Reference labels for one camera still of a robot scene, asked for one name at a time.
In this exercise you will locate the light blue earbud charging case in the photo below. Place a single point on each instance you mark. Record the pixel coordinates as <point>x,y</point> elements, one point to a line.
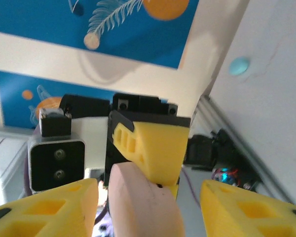
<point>239,66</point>

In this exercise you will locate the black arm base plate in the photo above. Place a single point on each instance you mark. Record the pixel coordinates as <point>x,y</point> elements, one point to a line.
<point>236,158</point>

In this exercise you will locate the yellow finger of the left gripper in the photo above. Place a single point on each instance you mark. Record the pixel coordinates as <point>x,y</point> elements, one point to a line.
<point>174,189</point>
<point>162,148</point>

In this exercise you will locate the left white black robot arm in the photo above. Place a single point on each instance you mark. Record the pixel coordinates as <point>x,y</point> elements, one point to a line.
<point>202,150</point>

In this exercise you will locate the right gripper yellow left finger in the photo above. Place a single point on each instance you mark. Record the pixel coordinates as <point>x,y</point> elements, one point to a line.
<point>84,197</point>

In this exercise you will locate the black controller board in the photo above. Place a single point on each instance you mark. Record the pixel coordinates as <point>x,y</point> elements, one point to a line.
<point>224,176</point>

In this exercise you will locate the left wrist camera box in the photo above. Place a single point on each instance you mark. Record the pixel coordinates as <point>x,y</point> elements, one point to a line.
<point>56,163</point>

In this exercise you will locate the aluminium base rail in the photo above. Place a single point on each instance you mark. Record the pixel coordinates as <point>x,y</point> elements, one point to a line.
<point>209,108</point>

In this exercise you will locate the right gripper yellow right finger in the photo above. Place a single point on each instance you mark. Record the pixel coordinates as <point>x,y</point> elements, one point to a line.
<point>219,209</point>

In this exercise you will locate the pink earbud charging case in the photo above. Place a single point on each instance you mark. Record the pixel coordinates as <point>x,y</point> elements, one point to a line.
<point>143,209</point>

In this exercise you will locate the blue floral wall poster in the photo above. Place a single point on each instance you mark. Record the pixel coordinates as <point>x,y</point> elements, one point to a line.
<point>14,98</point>
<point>138,37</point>

